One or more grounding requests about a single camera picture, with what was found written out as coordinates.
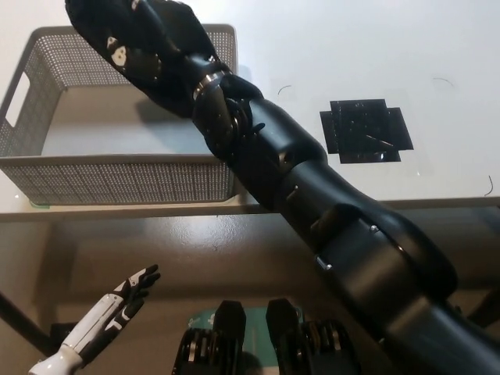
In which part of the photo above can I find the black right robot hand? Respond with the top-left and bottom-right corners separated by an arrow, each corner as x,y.
105,0 -> 234,101

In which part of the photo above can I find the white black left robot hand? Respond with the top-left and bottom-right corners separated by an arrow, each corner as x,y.
60,264 -> 163,369

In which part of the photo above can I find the grey perforated plastic basket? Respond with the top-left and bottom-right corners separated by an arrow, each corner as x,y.
0,23 -> 240,206

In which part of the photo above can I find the black tape patch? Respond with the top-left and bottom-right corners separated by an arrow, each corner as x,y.
319,98 -> 415,165

